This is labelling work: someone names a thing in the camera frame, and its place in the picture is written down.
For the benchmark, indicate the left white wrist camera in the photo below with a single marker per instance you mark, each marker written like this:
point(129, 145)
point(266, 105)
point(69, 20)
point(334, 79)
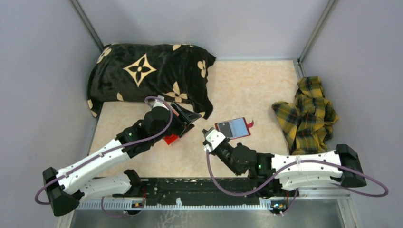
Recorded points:
point(160, 99)

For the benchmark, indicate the dark card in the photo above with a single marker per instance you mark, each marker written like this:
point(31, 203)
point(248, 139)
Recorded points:
point(225, 129)

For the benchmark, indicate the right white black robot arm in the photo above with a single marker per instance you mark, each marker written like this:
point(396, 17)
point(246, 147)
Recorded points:
point(339, 166)

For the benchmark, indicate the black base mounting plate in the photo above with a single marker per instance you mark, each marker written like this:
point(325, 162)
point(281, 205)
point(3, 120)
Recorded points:
point(199, 192)

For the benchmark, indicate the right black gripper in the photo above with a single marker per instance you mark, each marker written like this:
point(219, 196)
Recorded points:
point(216, 147)

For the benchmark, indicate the red plastic bin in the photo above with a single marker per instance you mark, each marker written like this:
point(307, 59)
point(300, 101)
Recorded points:
point(169, 139)

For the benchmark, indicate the yellow plaid cloth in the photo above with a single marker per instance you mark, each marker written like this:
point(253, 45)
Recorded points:
point(307, 122)

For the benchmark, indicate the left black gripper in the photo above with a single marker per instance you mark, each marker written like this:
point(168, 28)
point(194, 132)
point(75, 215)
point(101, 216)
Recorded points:
point(183, 127)

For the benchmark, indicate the black floral pillow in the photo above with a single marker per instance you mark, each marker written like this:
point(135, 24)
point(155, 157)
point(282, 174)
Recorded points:
point(131, 72)

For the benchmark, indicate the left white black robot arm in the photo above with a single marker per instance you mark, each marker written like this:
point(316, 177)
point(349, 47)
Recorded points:
point(73, 185)

